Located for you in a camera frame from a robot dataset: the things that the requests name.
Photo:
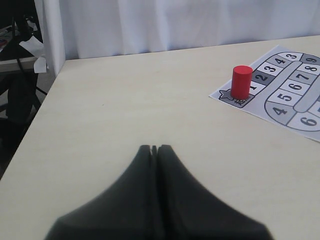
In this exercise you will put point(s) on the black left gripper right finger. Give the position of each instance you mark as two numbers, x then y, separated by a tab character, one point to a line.
191	212

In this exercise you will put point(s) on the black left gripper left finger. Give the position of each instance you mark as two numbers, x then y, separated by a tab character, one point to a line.
128	210

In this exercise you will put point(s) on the red cylinder game piece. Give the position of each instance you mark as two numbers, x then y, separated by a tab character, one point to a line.
241	82

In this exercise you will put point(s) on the numbered paper game board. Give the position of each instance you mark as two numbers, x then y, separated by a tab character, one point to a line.
284	90

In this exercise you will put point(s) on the white backdrop curtain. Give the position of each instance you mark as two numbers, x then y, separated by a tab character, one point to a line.
81	29

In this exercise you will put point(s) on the black background equipment stand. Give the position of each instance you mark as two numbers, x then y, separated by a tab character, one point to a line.
20	85

